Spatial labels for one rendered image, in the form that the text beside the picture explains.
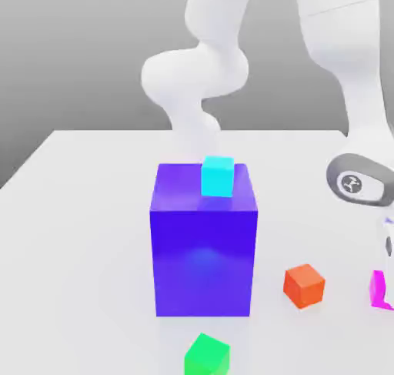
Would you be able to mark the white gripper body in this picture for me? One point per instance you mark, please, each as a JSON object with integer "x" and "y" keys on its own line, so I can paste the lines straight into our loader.
{"x": 389, "y": 279}

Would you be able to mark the small magenta cube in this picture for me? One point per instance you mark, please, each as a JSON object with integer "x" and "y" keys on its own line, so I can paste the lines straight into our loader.
{"x": 376, "y": 288}

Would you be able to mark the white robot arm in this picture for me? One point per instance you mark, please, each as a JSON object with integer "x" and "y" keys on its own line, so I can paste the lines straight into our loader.
{"x": 197, "y": 73}

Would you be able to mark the small orange cube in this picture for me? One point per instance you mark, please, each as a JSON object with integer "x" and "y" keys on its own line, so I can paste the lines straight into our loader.
{"x": 304, "y": 287}

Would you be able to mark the small green cube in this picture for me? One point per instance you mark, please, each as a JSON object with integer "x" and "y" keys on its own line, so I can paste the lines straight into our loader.
{"x": 207, "y": 356}

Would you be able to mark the small cyan cube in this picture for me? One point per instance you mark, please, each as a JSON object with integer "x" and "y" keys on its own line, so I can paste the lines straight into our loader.
{"x": 217, "y": 178}

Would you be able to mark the large blue box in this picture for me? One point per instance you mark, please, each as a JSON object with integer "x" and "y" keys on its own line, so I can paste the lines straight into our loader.
{"x": 203, "y": 264}

